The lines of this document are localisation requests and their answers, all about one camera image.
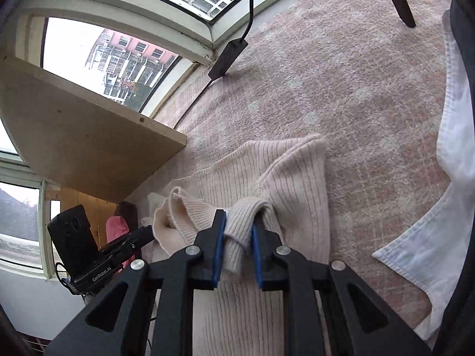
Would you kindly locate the cream knit cardigan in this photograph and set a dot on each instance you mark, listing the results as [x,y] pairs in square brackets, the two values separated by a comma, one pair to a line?
[281,181]

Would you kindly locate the pink folded garment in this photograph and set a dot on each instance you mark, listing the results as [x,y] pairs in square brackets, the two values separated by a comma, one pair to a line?
[117,226]

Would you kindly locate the pink plaid blanket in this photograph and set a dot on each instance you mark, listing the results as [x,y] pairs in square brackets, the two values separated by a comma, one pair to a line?
[351,71]

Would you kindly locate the wooden cabinet panel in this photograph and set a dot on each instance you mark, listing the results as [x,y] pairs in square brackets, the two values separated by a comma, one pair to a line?
[77,138]

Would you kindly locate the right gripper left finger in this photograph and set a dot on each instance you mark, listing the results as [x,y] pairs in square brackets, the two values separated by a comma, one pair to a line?
[148,308]

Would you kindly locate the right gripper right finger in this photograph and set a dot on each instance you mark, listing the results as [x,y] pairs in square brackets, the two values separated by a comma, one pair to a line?
[328,306]

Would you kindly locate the dark brown folded garment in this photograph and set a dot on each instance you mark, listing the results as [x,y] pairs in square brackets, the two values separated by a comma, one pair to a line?
[129,213]

